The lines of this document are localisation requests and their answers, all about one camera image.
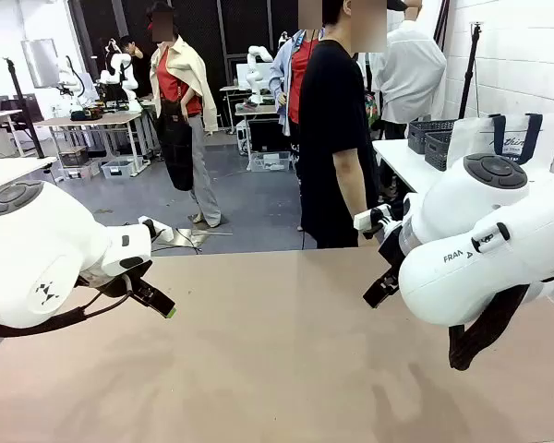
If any black floor cable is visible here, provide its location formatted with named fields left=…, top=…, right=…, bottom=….
left=136, top=243, right=205, bottom=257

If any person in black t-shirt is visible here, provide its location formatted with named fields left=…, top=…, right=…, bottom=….
left=298, top=0, right=389, bottom=250

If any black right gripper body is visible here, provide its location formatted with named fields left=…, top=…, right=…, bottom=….
left=378, top=220, right=405, bottom=279

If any white side table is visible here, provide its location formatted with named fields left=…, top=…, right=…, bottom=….
left=371, top=138, right=449, bottom=196

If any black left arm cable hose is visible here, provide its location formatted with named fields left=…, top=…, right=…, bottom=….
left=0, top=276, right=136, bottom=339

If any grey background desk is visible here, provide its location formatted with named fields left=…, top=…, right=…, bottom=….
left=234, top=102, right=279, bottom=136

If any grey wall panel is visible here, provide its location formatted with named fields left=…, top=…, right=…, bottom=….
left=20, top=39, right=60, bottom=89

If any person in blue shirt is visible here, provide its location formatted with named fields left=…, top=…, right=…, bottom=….
left=268, top=0, right=324, bottom=232

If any translucent white navy-handled shopping bag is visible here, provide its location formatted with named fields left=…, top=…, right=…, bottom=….
left=446, top=113, right=554, bottom=176

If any person in white shirt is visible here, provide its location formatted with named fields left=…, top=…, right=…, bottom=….
left=367, top=0, right=448, bottom=139

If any figure in cream jacket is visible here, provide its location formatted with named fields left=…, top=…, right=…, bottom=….
left=145, top=0, right=223, bottom=230

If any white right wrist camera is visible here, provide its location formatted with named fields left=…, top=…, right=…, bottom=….
left=354, top=204, right=393, bottom=239

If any background person in black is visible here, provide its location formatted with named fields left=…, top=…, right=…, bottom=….
left=118, top=34, right=154, bottom=101

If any black tripod with white head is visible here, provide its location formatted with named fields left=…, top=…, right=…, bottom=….
left=456, top=20, right=487, bottom=121

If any grey plastic woven basket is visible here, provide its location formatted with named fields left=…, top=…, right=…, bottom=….
left=424, top=130, right=455, bottom=173
left=406, top=118, right=458, bottom=155

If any wooden top work table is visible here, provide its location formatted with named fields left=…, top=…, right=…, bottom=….
left=33, top=110, right=157, bottom=180

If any black tripod stand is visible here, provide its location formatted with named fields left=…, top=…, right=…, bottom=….
left=2, top=57, right=46, bottom=161

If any clear plastic storage bin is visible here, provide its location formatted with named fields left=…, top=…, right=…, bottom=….
left=100, top=156, right=138, bottom=181
left=248, top=150, right=293, bottom=174

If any black storage bin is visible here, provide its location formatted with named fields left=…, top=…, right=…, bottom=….
left=57, top=146, right=90, bottom=168

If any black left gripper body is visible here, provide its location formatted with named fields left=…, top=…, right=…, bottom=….
left=76, top=260, right=153, bottom=300

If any person's right forearm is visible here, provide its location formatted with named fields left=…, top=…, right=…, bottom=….
left=333, top=148, right=368, bottom=219

